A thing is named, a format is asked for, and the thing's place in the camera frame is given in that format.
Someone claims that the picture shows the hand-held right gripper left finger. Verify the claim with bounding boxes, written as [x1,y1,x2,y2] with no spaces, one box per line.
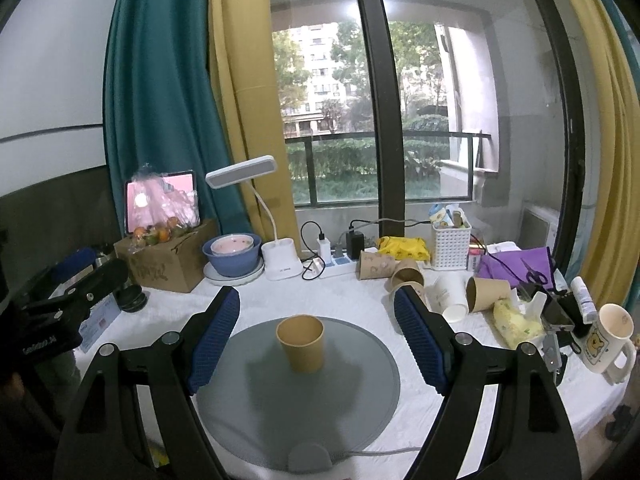
[52,286,242,480]

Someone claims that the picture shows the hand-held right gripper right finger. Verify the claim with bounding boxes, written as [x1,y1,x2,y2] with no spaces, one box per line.
[392,286,583,480]

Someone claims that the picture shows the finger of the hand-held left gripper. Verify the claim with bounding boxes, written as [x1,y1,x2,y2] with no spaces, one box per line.
[20,257,129,322]
[51,247,97,285]

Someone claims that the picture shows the plain brown paper cup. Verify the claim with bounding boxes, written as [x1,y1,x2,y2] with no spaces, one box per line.
[395,284,431,312]
[387,259,426,294]
[466,276,512,315]
[276,314,325,374]

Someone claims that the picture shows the white paper cup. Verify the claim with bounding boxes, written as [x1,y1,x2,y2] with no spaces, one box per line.
[431,272,470,324]

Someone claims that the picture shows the printed brown paper cup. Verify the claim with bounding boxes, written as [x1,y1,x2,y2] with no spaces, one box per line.
[356,251,398,281]

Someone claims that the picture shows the black round lid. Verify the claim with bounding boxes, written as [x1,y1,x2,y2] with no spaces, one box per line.
[117,284,147,314]

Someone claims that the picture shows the white printed card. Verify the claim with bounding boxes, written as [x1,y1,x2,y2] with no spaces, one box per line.
[77,292,121,353]

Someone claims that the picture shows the cardboard box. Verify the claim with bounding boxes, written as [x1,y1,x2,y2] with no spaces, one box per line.
[114,217,221,294]

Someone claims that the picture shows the white plate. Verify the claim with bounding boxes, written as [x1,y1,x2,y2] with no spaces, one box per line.
[202,257,265,286]

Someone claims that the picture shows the bag of fruit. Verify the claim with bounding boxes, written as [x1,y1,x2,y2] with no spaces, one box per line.
[129,215,196,247]

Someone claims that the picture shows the blue bowl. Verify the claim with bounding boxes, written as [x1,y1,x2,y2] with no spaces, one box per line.
[202,234,263,278]

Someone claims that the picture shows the tablet with pink screen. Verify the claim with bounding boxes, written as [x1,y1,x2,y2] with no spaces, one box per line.
[124,171,202,237]

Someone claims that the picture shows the yellow snack packet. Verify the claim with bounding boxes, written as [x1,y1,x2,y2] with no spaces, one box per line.
[492,297,546,350]

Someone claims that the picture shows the pink bowl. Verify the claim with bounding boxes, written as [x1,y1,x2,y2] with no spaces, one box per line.
[210,235,255,257]

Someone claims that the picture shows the yellow plastic bag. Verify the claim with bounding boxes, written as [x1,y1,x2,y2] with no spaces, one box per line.
[376,236,431,263]

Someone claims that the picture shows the white plastic basket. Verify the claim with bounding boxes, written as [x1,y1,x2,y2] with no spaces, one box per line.
[431,220,473,271]

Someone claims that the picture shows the white desk lamp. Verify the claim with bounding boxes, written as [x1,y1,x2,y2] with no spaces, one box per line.
[205,156,304,281]

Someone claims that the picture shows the round grey mat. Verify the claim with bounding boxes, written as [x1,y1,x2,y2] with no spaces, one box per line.
[192,316,402,471]

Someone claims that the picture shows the purple cloth bag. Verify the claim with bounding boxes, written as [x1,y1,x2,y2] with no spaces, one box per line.
[472,246,568,293]

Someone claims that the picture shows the white power strip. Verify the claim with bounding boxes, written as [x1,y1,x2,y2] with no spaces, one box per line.
[300,252,361,281]

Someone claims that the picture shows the black scissors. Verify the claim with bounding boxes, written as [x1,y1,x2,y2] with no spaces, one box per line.
[520,257,551,285]

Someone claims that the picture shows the black desk organiser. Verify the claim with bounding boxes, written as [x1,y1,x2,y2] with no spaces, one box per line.
[542,285,593,339]

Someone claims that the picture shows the white bear mug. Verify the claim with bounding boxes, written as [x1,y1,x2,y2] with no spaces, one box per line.
[570,303,637,386]

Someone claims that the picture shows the teal curtain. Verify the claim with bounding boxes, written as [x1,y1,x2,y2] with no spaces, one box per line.
[102,0,251,241]
[585,0,640,63]

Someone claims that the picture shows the black balcony railing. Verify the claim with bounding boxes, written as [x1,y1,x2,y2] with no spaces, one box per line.
[285,130,493,206]

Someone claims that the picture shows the yellow curtain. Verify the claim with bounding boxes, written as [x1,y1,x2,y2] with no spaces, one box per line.
[545,0,640,311]
[207,0,301,267]

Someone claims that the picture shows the black cable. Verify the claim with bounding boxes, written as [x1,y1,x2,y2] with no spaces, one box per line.
[300,220,327,281]
[348,217,436,234]

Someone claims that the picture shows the black window frame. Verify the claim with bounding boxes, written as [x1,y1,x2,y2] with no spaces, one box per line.
[267,0,586,281]

